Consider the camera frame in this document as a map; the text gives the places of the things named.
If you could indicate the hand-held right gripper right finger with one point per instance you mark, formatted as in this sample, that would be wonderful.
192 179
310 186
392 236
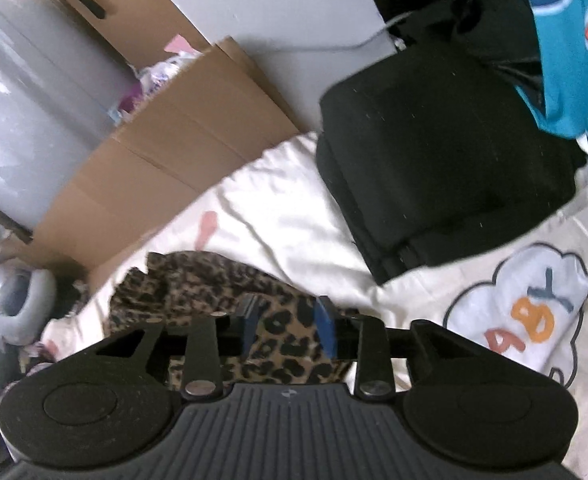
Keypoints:
326 332

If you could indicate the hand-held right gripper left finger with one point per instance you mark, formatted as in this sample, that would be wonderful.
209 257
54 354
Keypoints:
248 330

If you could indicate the leopard print garment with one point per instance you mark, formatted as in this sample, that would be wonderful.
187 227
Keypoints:
189 285

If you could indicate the folded black clothes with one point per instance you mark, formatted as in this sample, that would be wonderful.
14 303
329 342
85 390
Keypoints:
438 160

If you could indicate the cream bear print blanket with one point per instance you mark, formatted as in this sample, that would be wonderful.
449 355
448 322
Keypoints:
284 230

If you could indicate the small black cloth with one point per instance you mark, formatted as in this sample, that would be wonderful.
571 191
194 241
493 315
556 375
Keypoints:
71 295

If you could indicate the low brown cardboard sheet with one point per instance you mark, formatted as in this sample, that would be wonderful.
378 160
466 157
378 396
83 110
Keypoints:
174 150

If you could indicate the grey neck pillow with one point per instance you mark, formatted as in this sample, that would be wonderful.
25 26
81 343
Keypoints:
24 320

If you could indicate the purple white detergent bag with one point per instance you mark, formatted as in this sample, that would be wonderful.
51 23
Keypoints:
159 75

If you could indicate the pink packet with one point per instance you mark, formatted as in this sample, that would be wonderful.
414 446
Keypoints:
178 44

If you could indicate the grey wrapped panel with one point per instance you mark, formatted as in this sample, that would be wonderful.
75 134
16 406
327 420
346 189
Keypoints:
39 110

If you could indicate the black cloth pile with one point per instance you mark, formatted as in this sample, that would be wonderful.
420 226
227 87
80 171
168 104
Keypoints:
473 30

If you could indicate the tall brown cardboard panel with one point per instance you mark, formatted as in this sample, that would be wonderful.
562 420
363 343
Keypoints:
139 5

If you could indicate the teal orange printed cloth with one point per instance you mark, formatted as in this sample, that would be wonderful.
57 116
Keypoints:
568 60

